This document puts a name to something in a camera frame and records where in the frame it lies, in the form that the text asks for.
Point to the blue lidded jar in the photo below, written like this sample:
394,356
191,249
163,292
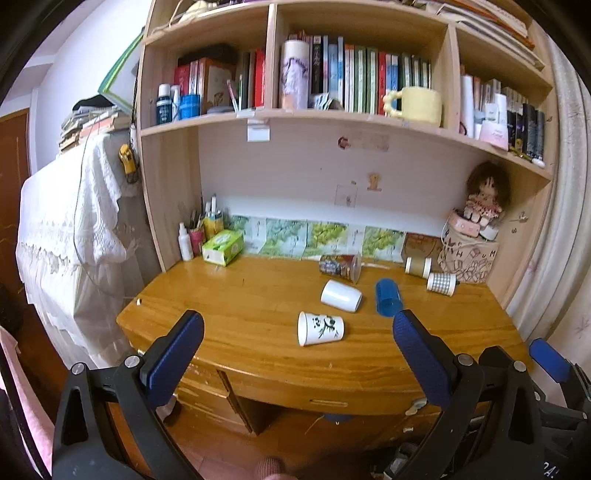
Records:
189,106

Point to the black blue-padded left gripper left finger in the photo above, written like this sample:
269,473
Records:
86,442

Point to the brown cardboard box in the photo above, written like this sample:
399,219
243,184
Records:
423,246

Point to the yellow toy car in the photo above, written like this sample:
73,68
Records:
129,165

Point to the wooden bookshelf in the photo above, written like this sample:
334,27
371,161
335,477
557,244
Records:
333,166

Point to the robot print plastic cup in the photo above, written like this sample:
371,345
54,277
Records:
344,266

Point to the brown white paper cup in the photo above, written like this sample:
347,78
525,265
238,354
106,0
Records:
418,266

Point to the plain white cup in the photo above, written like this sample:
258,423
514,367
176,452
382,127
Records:
341,296

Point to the white lace cloth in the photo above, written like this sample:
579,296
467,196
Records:
84,250

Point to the white purple cylinder tube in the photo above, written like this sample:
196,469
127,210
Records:
294,75

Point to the green tissue box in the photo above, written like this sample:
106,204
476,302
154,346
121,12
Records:
222,248

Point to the pink pen holder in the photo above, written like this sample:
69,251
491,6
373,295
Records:
197,239

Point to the grey checked paper cup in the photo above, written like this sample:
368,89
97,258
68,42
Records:
442,283

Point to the dark blue bottle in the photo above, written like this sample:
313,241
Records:
163,105

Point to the white squeeze bottle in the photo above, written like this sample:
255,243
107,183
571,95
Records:
184,243

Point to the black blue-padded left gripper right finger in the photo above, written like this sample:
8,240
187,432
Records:
489,426

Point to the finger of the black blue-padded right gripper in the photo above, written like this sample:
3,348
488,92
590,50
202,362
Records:
572,422

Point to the wooden desk drawer unit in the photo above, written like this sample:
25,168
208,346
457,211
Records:
244,368

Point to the white panda print cup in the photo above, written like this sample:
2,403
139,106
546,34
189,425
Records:
314,329

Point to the blue plastic cup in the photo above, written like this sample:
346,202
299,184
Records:
388,298

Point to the grape picture strip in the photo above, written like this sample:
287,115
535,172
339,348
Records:
299,239

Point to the yellow mug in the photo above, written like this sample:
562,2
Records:
415,104

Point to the brown haired doll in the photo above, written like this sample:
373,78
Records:
488,194

